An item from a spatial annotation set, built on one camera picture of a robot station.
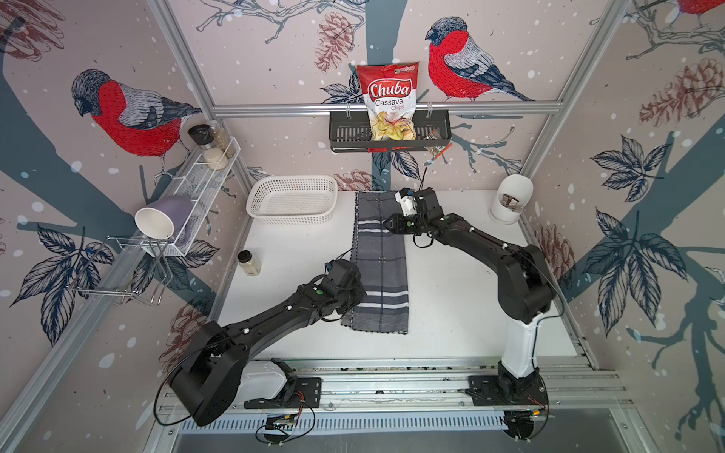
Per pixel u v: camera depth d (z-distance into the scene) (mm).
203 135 778
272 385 611
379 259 1007
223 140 857
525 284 515
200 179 841
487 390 734
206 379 407
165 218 609
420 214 757
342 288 658
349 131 951
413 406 724
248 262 916
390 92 807
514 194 1072
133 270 660
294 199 1220
